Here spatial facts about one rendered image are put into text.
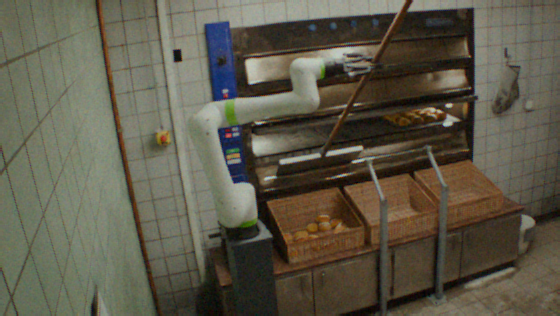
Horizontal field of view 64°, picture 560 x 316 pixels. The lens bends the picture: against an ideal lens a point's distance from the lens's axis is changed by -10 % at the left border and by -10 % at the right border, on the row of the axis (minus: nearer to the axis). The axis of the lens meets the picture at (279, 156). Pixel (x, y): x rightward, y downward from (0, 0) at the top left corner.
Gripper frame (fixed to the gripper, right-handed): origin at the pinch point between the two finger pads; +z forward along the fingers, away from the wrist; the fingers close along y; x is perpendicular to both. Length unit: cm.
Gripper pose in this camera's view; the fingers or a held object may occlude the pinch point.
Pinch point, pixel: (374, 62)
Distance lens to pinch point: 228.1
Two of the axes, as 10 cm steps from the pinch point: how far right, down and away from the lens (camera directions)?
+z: 9.5, -1.7, 2.6
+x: 1.7, -4.1, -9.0
